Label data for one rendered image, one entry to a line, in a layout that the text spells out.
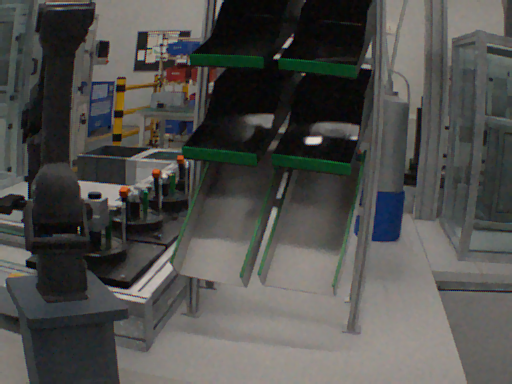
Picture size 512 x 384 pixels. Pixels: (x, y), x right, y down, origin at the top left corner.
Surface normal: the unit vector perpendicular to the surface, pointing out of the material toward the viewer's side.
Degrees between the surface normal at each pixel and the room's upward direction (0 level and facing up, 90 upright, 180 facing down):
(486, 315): 90
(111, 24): 90
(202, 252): 45
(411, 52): 90
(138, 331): 90
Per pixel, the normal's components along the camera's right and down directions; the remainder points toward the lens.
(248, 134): -0.07, -0.81
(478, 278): -0.15, 0.19
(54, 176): 0.43, -0.11
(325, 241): -0.18, -0.57
